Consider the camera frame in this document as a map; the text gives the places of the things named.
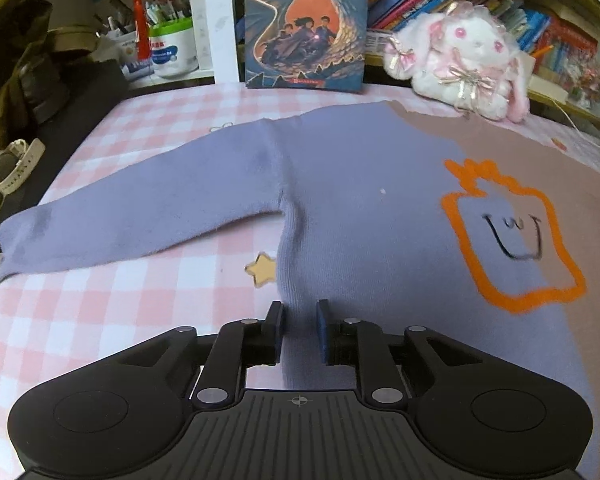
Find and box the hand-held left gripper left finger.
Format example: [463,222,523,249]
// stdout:
[111,301,287,409]

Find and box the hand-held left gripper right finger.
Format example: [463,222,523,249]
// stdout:
[317,299,486,407]

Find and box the purple and brown sweater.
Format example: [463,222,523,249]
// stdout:
[0,101,600,466]

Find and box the illustrated fantasy book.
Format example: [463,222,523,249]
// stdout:
[243,0,370,93]

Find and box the white jar green lid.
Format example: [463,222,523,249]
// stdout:
[149,17,200,79]

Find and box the white wristwatch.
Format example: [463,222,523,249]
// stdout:
[0,137,46,192]

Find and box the white carton box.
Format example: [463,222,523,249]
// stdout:
[189,0,216,72]

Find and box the white pen holder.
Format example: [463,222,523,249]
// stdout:
[105,30,153,78]

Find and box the white pink plush bunny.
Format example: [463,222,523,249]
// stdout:
[382,2,536,123]

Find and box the red tassel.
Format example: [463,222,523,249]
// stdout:
[132,0,151,61]

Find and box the bunch of pens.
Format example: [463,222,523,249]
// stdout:
[92,0,196,36]

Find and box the olive green bag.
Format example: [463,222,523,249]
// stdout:
[0,0,101,156]

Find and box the white shelf post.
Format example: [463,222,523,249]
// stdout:
[201,0,246,86]

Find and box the white cable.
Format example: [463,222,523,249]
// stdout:
[550,97,600,156]

